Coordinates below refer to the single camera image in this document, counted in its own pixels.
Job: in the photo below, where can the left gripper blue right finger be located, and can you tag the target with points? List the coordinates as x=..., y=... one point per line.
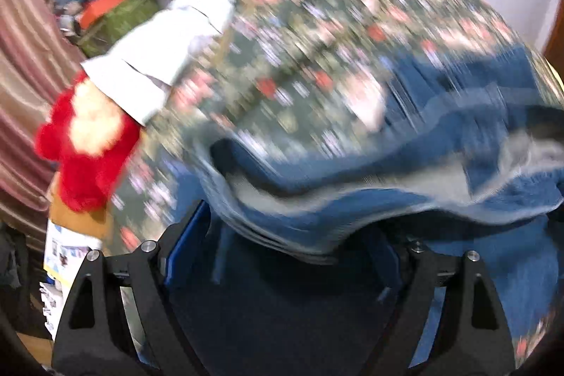
x=448, y=318

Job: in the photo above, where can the orange box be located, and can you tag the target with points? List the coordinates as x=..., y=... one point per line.
x=95, y=10

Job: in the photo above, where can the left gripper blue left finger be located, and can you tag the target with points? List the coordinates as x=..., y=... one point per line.
x=93, y=335

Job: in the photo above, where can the red plush toy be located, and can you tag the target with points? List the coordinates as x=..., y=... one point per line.
x=90, y=138

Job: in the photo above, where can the blue denim jacket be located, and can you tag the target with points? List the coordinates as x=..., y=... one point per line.
x=315, y=168

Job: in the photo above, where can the white shirt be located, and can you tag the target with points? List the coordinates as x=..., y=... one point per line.
x=138, y=72

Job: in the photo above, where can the pink striped curtain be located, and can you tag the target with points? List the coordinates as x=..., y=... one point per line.
x=37, y=64

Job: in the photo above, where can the floral green bedspread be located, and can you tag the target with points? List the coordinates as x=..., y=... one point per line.
x=152, y=195

